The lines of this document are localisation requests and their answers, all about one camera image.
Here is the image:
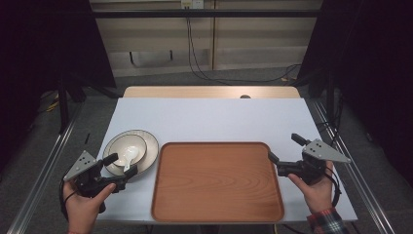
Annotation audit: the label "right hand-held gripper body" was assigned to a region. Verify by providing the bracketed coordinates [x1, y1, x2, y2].
[276, 138, 352, 186]

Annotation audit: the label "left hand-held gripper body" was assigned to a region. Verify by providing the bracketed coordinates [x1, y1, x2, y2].
[62, 149, 129, 198]

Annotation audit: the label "white ceramic spoon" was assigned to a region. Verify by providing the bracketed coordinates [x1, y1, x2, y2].
[121, 145, 141, 173]

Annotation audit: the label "white bowl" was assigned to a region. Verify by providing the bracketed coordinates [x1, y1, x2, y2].
[107, 134, 148, 168]

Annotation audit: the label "beige round plate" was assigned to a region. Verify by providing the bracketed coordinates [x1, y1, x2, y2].
[101, 129, 161, 178]

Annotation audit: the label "wooden tray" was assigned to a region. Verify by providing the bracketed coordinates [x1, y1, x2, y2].
[150, 140, 286, 224]

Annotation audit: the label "person's right hand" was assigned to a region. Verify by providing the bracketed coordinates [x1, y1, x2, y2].
[287, 161, 336, 215]

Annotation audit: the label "person's left hand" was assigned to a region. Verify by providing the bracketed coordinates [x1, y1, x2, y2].
[62, 180, 117, 234]

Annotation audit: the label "black metal stand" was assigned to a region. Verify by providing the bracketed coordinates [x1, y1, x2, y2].
[56, 77, 71, 135]

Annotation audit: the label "white table mat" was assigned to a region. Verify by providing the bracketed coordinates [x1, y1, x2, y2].
[96, 97, 358, 224]

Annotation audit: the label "wooden table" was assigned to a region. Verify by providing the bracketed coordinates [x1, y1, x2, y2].
[122, 85, 302, 99]

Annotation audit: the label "dark curtain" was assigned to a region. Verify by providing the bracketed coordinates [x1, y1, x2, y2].
[0, 0, 117, 170]
[296, 0, 413, 178]

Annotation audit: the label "black horizontal bar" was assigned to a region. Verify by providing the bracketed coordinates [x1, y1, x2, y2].
[90, 8, 323, 20]

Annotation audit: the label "white power outlet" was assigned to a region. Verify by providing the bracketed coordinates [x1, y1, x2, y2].
[180, 0, 206, 10]

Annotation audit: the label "black floor cables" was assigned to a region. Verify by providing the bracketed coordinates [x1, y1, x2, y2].
[315, 93, 346, 148]

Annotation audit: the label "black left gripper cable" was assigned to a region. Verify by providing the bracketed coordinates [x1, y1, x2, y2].
[58, 177, 78, 222]

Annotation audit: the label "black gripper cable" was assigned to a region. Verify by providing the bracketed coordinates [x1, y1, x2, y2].
[58, 177, 78, 222]
[323, 168, 343, 209]

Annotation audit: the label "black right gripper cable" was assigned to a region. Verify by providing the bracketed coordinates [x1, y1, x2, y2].
[323, 168, 343, 209]

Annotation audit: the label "aluminium rail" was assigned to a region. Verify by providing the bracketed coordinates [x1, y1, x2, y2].
[311, 98, 396, 234]
[5, 102, 85, 234]

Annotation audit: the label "yellow cable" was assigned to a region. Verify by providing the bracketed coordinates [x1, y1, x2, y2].
[44, 93, 62, 113]

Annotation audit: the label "black wall cables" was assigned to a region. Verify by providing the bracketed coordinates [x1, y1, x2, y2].
[185, 17, 302, 85]

